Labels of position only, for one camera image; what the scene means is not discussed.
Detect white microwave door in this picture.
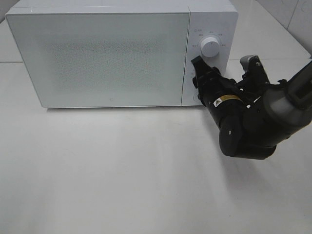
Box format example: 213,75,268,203
7,13,189,108

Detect white microwave oven body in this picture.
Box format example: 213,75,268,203
5,0,238,106

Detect upper white microwave knob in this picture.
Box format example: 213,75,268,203
200,35,220,58

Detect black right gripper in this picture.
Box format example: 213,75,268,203
191,56,246,127

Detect round white door button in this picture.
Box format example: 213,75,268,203
193,94,200,103

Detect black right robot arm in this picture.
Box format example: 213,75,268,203
192,55,312,160

